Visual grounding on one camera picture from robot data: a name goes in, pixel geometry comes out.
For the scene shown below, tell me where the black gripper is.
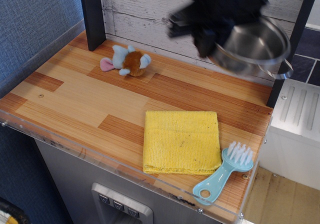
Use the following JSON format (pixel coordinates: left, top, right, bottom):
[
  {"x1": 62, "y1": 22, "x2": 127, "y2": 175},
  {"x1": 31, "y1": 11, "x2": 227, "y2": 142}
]
[{"x1": 168, "y1": 0, "x2": 268, "y2": 58}]

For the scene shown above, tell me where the stainless steel pot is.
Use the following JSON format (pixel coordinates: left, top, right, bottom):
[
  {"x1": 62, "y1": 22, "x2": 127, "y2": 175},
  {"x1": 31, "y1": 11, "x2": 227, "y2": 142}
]
[{"x1": 209, "y1": 16, "x2": 294, "y2": 80}]

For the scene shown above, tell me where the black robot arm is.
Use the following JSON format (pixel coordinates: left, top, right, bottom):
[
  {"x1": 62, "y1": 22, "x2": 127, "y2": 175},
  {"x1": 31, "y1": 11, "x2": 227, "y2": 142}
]
[{"x1": 168, "y1": 0, "x2": 268, "y2": 58}]

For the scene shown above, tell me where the yellow folded cloth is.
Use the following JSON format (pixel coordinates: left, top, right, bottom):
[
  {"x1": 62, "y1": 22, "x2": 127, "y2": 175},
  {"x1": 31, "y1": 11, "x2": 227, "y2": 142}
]
[{"x1": 142, "y1": 110, "x2": 222, "y2": 176}]

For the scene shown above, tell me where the blue brown plush elephant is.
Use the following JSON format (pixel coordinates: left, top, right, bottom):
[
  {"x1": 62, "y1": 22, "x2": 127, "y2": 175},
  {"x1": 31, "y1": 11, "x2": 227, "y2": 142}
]
[{"x1": 100, "y1": 45, "x2": 152, "y2": 77}]

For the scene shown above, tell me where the light blue scrub brush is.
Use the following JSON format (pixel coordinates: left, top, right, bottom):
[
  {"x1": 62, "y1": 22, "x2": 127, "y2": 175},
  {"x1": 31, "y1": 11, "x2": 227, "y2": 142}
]
[{"x1": 192, "y1": 141, "x2": 254, "y2": 206}]

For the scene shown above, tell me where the white ribbed cabinet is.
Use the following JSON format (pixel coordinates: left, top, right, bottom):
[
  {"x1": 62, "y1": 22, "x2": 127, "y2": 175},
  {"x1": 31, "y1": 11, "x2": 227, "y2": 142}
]
[{"x1": 258, "y1": 79, "x2": 320, "y2": 190}]

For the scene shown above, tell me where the clear acrylic edge guard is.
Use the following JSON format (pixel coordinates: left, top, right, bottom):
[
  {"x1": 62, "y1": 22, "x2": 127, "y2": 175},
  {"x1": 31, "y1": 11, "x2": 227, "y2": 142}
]
[{"x1": 0, "y1": 111, "x2": 256, "y2": 224}]

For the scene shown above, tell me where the silver dispenser button panel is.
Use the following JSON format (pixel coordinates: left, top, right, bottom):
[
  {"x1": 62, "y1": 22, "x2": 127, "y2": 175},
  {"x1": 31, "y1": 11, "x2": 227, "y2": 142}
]
[{"x1": 91, "y1": 182, "x2": 154, "y2": 224}]

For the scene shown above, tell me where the yellow black object bottom left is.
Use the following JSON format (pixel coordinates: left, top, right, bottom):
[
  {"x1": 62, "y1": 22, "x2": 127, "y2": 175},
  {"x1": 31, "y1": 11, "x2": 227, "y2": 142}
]
[{"x1": 0, "y1": 197, "x2": 30, "y2": 224}]

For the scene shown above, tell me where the right dark shelf post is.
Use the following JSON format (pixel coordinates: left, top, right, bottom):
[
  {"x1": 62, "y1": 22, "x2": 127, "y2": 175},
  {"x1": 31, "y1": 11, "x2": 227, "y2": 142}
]
[{"x1": 265, "y1": 0, "x2": 320, "y2": 109}]

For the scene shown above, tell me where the dark shelf post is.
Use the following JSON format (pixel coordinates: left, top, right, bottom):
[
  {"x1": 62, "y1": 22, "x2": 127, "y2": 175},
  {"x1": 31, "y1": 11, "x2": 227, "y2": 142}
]
[
  {"x1": 81, "y1": 0, "x2": 106, "y2": 51},
  {"x1": 265, "y1": 0, "x2": 320, "y2": 109}
]

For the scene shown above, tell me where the left dark shelf post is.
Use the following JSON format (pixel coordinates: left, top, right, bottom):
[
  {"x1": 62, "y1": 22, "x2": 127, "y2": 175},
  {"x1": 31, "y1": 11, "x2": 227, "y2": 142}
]
[{"x1": 81, "y1": 0, "x2": 106, "y2": 51}]

